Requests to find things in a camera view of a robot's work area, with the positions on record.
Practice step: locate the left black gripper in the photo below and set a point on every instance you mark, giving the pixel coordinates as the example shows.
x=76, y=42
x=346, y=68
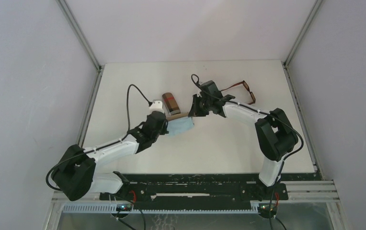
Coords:
x=161, y=123

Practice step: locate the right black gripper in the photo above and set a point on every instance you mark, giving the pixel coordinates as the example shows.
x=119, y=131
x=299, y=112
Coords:
x=198, y=106

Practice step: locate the flag print glasses case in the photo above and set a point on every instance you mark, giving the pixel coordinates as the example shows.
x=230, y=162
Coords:
x=177, y=116

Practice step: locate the brown striped glasses case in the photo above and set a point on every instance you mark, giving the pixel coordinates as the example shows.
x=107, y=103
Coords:
x=171, y=104

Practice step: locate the brown tortoise sunglasses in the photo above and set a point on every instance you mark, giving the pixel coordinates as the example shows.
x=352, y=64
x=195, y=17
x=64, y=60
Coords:
x=247, y=89

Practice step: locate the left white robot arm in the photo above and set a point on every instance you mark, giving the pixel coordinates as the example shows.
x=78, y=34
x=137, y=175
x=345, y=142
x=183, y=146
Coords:
x=78, y=171

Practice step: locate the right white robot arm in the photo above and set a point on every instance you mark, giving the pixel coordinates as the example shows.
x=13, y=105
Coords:
x=276, y=136

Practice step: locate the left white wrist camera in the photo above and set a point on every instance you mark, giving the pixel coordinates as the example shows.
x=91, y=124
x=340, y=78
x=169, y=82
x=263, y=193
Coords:
x=156, y=106

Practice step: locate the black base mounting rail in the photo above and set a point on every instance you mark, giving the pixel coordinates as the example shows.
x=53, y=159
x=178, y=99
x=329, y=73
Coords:
x=205, y=192

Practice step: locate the right aluminium frame post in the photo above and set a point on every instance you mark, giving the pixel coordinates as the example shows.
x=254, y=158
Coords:
x=290, y=80

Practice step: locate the aluminium frame post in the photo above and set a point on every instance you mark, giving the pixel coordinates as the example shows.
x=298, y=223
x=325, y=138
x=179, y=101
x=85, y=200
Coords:
x=82, y=39
x=290, y=80

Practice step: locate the left aluminium frame post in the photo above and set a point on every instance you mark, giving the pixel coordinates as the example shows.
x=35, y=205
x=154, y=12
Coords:
x=82, y=39

